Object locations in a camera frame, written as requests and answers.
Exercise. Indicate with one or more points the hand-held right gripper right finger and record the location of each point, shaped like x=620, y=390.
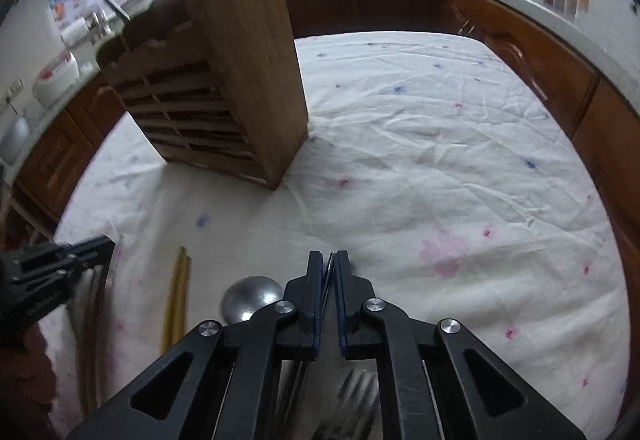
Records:
x=345, y=310

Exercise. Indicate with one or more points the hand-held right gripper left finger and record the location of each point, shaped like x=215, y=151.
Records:
x=314, y=300

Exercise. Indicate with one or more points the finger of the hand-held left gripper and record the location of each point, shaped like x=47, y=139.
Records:
x=75, y=252

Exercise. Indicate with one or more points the brown wooden chopstick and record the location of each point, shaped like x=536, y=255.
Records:
x=106, y=320
x=82, y=345
x=327, y=272

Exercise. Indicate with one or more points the metal spoon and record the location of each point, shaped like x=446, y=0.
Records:
x=247, y=300

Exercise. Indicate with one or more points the metal fork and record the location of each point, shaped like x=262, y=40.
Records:
x=357, y=390

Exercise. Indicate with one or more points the light bamboo chopstick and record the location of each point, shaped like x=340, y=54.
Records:
x=186, y=290
x=176, y=300

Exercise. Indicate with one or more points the wooden utensil holder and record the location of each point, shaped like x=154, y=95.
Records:
x=250, y=70

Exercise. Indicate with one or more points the person's left forearm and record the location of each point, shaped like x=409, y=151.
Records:
x=27, y=385

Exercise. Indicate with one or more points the steel pot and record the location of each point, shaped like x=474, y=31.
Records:
x=14, y=140

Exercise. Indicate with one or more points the red and white rice cooker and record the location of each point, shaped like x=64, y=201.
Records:
x=55, y=77

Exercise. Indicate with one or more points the white floral tablecloth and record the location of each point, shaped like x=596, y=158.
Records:
x=425, y=145

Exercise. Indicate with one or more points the grey kitchen countertop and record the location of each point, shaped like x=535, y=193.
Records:
x=550, y=15

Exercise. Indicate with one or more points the wall power outlet strip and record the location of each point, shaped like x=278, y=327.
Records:
x=11, y=92

